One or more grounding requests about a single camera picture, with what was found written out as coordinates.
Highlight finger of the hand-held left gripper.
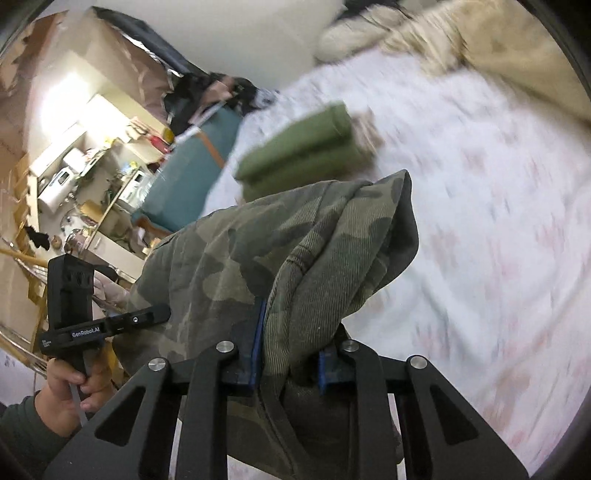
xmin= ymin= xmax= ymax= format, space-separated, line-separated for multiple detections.
xmin=104 ymin=305 xmax=171 ymax=332

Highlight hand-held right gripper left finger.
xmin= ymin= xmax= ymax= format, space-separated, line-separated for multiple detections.
xmin=44 ymin=300 xmax=278 ymax=480

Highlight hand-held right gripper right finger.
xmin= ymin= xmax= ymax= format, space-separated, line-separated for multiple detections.
xmin=318 ymin=339 xmax=529 ymax=480

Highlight camouflage pants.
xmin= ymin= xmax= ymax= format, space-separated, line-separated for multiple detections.
xmin=113 ymin=170 xmax=421 ymax=480

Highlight person's left forearm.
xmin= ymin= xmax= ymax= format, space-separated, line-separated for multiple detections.
xmin=0 ymin=392 xmax=70 ymax=480

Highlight person's left hand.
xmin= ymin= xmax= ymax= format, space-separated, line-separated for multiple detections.
xmin=34 ymin=346 xmax=116 ymax=437

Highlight white kitchen appliance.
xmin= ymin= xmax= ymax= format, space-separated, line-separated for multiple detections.
xmin=37 ymin=168 xmax=75 ymax=212

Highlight white microwave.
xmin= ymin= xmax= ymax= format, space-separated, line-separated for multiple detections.
xmin=124 ymin=170 xmax=149 ymax=202

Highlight teal folded quilt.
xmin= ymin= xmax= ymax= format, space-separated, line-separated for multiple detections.
xmin=131 ymin=108 xmax=241 ymax=234

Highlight green folded cloth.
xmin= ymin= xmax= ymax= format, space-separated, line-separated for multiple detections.
xmin=235 ymin=102 xmax=361 ymax=204

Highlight white floral bed sheet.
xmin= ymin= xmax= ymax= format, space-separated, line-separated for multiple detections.
xmin=203 ymin=48 xmax=587 ymax=480

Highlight pile of dark clothes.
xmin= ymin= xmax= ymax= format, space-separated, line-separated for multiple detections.
xmin=164 ymin=71 xmax=280 ymax=134

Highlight beige folded cloth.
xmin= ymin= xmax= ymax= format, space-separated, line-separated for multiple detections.
xmin=351 ymin=111 xmax=386 ymax=162

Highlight cream crumpled blanket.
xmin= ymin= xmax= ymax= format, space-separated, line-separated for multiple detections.
xmin=383 ymin=0 xmax=583 ymax=134

